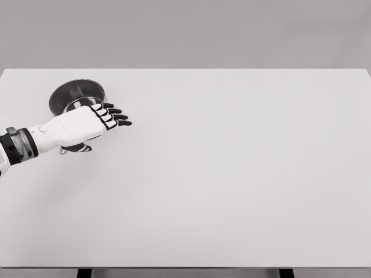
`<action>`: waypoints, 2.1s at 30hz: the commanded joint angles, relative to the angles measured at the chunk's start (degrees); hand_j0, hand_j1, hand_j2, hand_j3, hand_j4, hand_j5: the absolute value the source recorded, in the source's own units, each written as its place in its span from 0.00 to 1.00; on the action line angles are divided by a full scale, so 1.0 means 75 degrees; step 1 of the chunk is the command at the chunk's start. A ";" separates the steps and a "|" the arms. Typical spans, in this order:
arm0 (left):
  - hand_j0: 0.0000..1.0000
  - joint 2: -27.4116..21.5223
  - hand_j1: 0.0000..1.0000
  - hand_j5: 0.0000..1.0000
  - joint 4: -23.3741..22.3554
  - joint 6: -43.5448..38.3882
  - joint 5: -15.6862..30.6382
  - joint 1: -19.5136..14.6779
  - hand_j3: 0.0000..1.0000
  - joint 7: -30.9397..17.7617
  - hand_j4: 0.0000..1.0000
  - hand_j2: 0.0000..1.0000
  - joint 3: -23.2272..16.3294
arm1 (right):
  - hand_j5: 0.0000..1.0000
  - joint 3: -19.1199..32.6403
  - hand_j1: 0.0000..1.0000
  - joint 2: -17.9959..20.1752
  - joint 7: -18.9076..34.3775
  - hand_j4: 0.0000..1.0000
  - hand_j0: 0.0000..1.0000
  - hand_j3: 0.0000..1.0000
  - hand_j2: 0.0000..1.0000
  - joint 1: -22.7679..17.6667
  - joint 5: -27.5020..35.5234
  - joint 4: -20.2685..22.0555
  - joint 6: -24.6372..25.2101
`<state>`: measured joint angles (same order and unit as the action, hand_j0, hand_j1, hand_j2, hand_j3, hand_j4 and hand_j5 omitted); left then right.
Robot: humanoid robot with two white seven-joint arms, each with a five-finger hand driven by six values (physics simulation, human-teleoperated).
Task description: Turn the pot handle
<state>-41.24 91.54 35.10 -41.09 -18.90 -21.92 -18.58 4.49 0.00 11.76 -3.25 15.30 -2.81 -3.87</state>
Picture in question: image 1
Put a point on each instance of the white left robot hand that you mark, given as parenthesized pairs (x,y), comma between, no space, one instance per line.
(82,123)

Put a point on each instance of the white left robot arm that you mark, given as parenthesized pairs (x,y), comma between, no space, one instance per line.
(26,143)

